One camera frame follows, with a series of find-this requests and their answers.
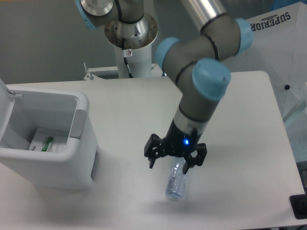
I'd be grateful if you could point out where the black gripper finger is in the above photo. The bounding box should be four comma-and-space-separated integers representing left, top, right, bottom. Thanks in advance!
182, 143, 207, 174
144, 134, 167, 169

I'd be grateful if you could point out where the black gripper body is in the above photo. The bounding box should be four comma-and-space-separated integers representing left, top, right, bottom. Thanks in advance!
163, 121, 201, 157

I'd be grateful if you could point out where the crushed clear plastic bottle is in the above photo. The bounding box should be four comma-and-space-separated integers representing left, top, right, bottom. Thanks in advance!
165, 158, 189, 201

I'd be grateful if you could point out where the clear plastic bag green strip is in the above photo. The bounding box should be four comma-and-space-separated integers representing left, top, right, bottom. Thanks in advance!
28, 127, 68, 153

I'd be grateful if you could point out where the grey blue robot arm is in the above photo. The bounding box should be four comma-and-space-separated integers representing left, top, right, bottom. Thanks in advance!
76, 0, 253, 173

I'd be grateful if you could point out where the white open trash can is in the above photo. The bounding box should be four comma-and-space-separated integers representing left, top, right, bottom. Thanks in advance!
0, 83, 98, 190

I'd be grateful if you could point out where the black device at edge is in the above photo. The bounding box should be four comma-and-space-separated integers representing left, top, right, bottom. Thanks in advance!
289, 194, 307, 219

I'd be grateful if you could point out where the white superior umbrella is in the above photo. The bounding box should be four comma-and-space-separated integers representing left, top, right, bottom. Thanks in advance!
226, 1, 307, 116

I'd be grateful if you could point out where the white metal base frame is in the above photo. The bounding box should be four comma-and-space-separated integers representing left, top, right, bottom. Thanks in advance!
83, 62, 167, 81

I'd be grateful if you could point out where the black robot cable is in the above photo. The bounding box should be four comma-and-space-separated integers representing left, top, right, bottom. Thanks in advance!
121, 37, 134, 79

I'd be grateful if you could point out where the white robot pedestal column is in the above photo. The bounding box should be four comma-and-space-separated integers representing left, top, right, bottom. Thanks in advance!
105, 13, 158, 78

